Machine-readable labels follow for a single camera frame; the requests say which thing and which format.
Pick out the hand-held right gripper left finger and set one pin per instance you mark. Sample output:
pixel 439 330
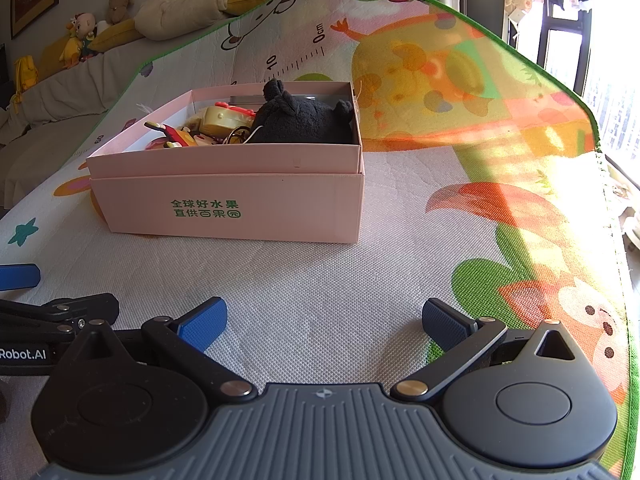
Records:
pixel 202 325

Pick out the red yellow striped toy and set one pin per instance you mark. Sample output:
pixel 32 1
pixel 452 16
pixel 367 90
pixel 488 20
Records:
pixel 170 135

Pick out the doll in yellow clothes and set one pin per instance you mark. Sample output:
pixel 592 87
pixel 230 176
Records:
pixel 80 40

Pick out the black window railing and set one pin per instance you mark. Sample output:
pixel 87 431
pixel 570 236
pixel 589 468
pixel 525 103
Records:
pixel 565 60

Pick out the pink cardboard box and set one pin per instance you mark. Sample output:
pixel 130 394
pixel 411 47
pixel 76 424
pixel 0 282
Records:
pixel 240 195

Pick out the brown bunny plush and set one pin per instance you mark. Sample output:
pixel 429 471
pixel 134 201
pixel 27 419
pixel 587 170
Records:
pixel 120 5

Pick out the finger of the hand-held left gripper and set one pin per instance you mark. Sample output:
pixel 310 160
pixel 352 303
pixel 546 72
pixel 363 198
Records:
pixel 17 276
pixel 60 312

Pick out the long beige yellow plush pillow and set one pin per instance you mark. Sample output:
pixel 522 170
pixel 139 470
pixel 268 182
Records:
pixel 175 12

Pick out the colourful cartoon play mat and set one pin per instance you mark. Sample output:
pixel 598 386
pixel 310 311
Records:
pixel 350 270

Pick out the black plush toy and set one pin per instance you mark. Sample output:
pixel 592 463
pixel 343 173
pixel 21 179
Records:
pixel 300 117

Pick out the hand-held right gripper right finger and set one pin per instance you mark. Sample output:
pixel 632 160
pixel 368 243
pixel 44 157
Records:
pixel 447 322

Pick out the grey covered sofa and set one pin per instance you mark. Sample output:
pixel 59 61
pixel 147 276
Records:
pixel 50 100

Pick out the yellow fabric toy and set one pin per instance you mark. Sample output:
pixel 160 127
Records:
pixel 25 77

